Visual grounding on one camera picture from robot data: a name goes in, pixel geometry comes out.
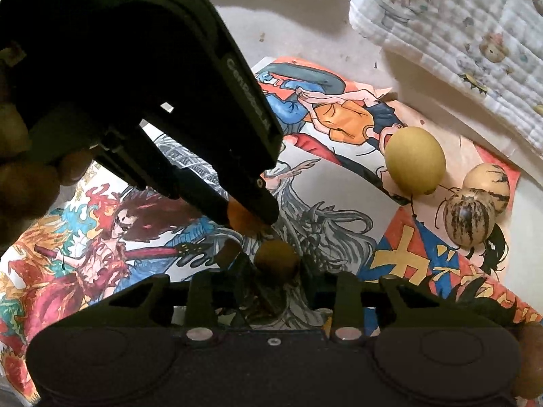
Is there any striped pepino melon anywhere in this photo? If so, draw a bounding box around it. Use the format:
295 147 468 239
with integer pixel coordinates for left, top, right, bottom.
462 163 511 214
443 188 496 249

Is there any small orange tangerine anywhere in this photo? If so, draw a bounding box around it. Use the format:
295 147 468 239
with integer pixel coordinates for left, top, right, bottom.
227 197 268 238

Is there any person's left hand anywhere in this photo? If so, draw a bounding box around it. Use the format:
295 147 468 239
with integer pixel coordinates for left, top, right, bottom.
1 103 93 250

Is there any colourful anime poster mat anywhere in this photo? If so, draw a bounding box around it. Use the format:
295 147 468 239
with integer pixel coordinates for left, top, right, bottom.
0 55 543 404

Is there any striped pepino melon front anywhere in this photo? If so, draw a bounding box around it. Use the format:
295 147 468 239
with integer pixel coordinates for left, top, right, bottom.
443 188 496 249

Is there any small brown kiwi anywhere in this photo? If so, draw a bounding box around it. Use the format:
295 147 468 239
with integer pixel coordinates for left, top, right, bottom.
254 239 300 275

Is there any white printed quilted cloth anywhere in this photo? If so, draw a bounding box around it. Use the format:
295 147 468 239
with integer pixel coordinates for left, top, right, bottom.
349 0 542 153

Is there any striped pepino melon back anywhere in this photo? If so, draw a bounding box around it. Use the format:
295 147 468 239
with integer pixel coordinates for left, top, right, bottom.
462 163 511 214

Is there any round yellow pear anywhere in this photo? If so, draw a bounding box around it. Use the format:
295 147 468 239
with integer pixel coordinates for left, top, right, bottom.
385 127 446 196

